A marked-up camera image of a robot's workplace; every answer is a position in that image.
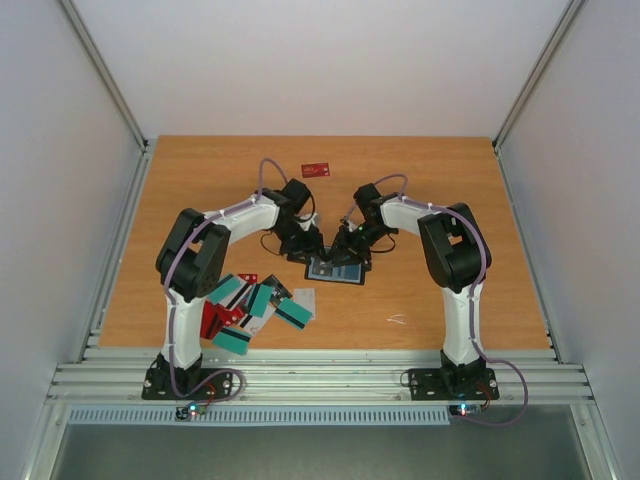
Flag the black card in pile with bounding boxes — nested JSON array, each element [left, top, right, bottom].
[[261, 274, 293, 305]]

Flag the right controller board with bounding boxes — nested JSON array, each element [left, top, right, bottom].
[[449, 403, 484, 417]]

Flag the small red card top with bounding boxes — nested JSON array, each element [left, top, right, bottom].
[[238, 273, 258, 284]]

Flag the teal card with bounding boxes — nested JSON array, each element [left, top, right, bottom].
[[207, 274, 245, 304], [275, 298, 313, 330], [246, 284, 273, 317], [212, 327, 251, 356]]

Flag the teal card right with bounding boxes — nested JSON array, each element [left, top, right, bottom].
[[275, 298, 313, 330]]

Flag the left controller board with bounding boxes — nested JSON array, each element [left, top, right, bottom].
[[175, 404, 207, 421]]

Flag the black leather card holder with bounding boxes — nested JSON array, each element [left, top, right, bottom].
[[304, 257, 367, 285]]

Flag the black vip card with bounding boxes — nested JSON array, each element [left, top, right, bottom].
[[308, 257, 334, 281]]

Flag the red card far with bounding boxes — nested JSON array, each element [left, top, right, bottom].
[[301, 162, 330, 178]]

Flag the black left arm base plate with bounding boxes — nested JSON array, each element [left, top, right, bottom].
[[141, 354, 234, 401]]

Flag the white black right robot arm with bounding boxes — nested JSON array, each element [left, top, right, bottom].
[[328, 183, 492, 397]]

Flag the white floral card in pile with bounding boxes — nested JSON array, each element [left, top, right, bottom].
[[239, 304, 275, 337]]

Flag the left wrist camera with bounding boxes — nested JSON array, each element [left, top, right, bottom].
[[299, 213, 320, 231]]

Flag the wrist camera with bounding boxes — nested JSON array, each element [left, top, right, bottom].
[[341, 215, 359, 232], [299, 213, 320, 231]]

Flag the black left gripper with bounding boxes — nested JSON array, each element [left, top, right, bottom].
[[274, 220, 328, 265]]

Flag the teal card top left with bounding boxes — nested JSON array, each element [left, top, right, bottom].
[[207, 274, 245, 304]]

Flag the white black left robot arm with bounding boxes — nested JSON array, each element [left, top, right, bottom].
[[155, 179, 324, 398]]

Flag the teal card front bottom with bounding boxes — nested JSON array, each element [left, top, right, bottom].
[[212, 327, 251, 356]]

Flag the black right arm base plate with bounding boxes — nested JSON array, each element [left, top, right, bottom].
[[406, 368, 500, 402]]

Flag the blue card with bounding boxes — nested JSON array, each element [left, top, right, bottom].
[[336, 265, 363, 284]]

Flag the controller board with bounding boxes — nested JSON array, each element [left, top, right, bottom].
[[449, 403, 484, 417], [175, 404, 207, 421]]

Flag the red card left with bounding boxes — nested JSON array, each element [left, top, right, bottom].
[[200, 301, 225, 340]]

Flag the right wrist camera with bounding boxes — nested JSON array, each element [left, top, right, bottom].
[[341, 215, 359, 232]]

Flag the teal card middle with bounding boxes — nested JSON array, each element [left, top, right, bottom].
[[246, 284, 273, 317]]

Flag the grey slotted cable duct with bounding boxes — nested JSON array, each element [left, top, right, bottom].
[[68, 405, 450, 427]]

